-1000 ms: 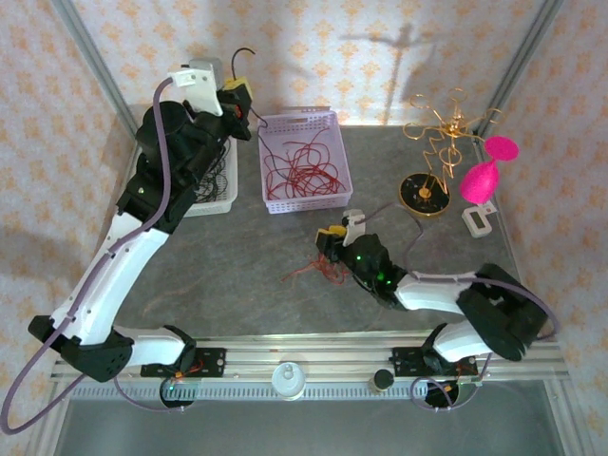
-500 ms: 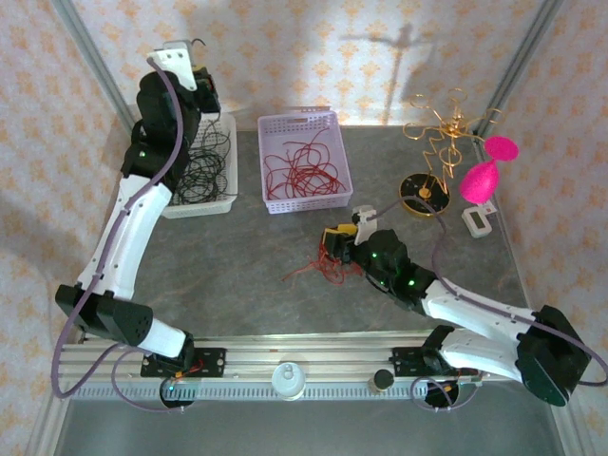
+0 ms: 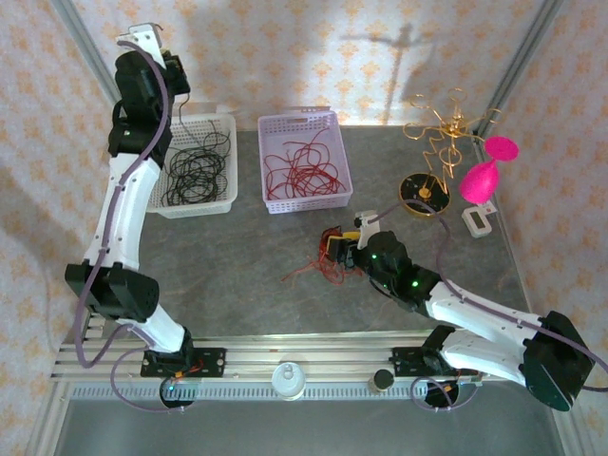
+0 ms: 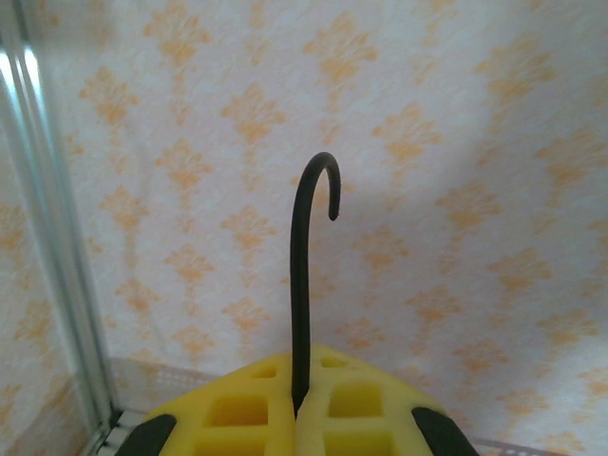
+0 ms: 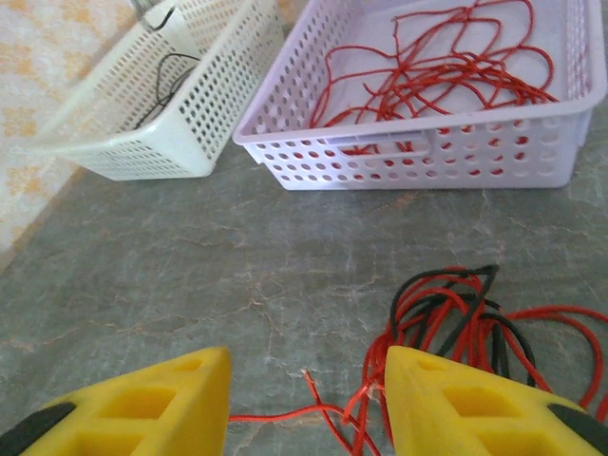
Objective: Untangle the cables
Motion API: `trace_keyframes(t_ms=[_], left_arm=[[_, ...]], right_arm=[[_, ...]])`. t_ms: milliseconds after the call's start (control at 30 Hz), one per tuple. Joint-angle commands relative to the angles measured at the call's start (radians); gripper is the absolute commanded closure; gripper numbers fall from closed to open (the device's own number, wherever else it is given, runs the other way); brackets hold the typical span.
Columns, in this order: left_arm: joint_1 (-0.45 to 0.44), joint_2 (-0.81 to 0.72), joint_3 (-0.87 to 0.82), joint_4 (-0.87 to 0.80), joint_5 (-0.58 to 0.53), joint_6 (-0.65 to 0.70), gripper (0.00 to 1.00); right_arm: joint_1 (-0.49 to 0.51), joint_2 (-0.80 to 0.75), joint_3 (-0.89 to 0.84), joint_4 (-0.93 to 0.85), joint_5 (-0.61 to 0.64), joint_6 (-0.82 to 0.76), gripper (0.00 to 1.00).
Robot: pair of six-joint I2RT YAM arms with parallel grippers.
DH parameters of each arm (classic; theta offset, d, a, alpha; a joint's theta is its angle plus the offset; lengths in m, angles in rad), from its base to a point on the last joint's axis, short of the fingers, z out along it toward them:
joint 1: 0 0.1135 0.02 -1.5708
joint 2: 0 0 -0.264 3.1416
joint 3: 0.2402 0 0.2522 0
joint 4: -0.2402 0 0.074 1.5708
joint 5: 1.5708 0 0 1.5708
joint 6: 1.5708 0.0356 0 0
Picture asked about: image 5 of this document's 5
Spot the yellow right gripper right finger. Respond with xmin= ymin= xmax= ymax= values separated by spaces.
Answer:
xmin=384 ymin=345 xmax=608 ymax=456

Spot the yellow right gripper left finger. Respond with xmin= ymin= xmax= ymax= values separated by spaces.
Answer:
xmin=0 ymin=346 xmax=233 ymax=456

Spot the white perforated plastic basket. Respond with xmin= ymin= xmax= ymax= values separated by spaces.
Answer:
xmin=28 ymin=0 xmax=286 ymax=181

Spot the lavender perforated plastic basket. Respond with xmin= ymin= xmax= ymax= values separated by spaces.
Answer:
xmin=232 ymin=0 xmax=608 ymax=191

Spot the black cable bundle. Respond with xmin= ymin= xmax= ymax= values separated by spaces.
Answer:
xmin=135 ymin=7 xmax=200 ymax=129

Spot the red cable bundle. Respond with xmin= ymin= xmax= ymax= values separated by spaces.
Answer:
xmin=308 ymin=0 xmax=560 ymax=180

